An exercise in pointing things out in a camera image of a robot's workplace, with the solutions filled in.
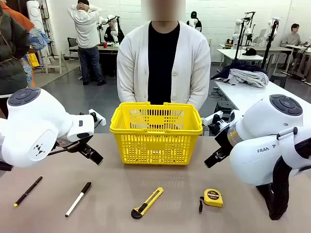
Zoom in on person white shirt blue jeans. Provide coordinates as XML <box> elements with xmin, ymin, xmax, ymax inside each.
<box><xmin>67</xmin><ymin>0</ymin><xmax>107</xmax><ymax>86</ymax></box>

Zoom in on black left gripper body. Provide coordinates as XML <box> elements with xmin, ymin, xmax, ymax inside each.
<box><xmin>54</xmin><ymin>135</ymin><xmax>88</xmax><ymax>154</ymax></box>

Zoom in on yellow black utility knife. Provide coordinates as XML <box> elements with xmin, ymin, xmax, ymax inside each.
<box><xmin>131</xmin><ymin>186</ymin><xmax>164</xmax><ymax>219</ymax></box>

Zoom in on grey white crumpled garment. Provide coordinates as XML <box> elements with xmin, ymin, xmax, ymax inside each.
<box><xmin>229</xmin><ymin>68</ymin><xmax>269</xmax><ymax>88</ymax></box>

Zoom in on black pen yellow tip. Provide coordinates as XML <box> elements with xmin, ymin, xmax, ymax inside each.
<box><xmin>14</xmin><ymin>176</ymin><xmax>43</xmax><ymax>207</ymax></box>

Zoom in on black sleeved cable bundle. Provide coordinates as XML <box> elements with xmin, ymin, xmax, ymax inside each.
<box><xmin>257</xmin><ymin>138</ymin><xmax>311</xmax><ymax>221</ymax></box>

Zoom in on person in white cardigan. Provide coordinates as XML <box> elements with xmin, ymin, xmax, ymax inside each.
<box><xmin>116</xmin><ymin>0</ymin><xmax>211</xmax><ymax>111</ymax></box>

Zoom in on person in dark green jacket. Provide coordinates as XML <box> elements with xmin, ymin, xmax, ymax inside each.
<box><xmin>0</xmin><ymin>4</ymin><xmax>32</xmax><ymax>119</ymax></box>

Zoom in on person in orange blue clothes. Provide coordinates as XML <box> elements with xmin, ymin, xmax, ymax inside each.
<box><xmin>1</xmin><ymin>0</ymin><xmax>51</xmax><ymax>88</ymax></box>

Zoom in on white background table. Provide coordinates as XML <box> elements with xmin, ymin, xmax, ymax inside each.
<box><xmin>216</xmin><ymin>48</ymin><xmax>264</xmax><ymax>73</ymax></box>

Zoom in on white marker black cap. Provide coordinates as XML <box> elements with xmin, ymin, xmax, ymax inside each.
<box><xmin>65</xmin><ymin>182</ymin><xmax>92</xmax><ymax>217</ymax></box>

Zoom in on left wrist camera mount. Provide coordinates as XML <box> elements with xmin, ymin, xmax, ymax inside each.
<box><xmin>87</xmin><ymin>109</ymin><xmax>107</xmax><ymax>127</ymax></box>

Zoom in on person with black cap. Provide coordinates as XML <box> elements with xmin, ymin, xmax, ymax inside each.
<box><xmin>186</xmin><ymin>11</ymin><xmax>202</xmax><ymax>33</ymax></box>

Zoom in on yellow plastic shopping basket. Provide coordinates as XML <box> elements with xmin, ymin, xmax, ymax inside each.
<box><xmin>109</xmin><ymin>101</ymin><xmax>204</xmax><ymax>166</ymax></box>

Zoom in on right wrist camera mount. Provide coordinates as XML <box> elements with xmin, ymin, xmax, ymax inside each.
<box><xmin>201</xmin><ymin>110</ymin><xmax>225</xmax><ymax>135</ymax></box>

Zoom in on large white table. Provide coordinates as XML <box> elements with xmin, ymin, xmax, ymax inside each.
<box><xmin>213</xmin><ymin>80</ymin><xmax>311</xmax><ymax>115</ymax></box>

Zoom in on white step stool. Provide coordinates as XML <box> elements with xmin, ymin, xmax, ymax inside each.
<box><xmin>42</xmin><ymin>50</ymin><xmax>69</xmax><ymax>74</ymax></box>

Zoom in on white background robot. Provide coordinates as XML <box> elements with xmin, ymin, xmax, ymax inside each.
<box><xmin>98</xmin><ymin>14</ymin><xmax>125</xmax><ymax>47</ymax></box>

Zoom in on black stand with boom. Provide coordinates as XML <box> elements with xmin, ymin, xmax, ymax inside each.
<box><xmin>234</xmin><ymin>11</ymin><xmax>256</xmax><ymax>60</ymax></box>

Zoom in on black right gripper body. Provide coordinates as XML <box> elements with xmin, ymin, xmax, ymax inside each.
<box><xmin>213</xmin><ymin>116</ymin><xmax>236</xmax><ymax>157</ymax></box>

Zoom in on white tower appliance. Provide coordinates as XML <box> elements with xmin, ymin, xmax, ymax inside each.
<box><xmin>26</xmin><ymin>0</ymin><xmax>47</xmax><ymax>66</ymax></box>

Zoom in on seated person grey sweater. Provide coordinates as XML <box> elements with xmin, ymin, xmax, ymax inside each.
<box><xmin>280</xmin><ymin>23</ymin><xmax>307</xmax><ymax>48</ymax></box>

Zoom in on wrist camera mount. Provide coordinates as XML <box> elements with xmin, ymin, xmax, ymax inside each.
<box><xmin>87</xmin><ymin>109</ymin><xmax>107</xmax><ymax>127</ymax></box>
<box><xmin>201</xmin><ymin>110</ymin><xmax>225</xmax><ymax>135</ymax></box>

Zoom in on yellow tape measure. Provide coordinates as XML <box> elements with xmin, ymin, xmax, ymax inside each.
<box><xmin>198</xmin><ymin>188</ymin><xmax>224</xmax><ymax>214</ymax></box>

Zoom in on black tripod stand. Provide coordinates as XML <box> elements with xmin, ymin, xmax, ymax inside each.
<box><xmin>261</xmin><ymin>20</ymin><xmax>280</xmax><ymax>73</ymax></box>

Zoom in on small grey stool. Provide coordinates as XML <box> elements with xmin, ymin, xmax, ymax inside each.
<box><xmin>269</xmin><ymin>73</ymin><xmax>288</xmax><ymax>89</ymax></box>

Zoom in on dark navy crumpled garment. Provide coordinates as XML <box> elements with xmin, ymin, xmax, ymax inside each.
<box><xmin>210</xmin><ymin>60</ymin><xmax>267</xmax><ymax>82</ymax></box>

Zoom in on dark grey plastic stool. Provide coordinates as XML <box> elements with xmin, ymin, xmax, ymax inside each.
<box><xmin>215</xmin><ymin>100</ymin><xmax>236</xmax><ymax>119</ymax></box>

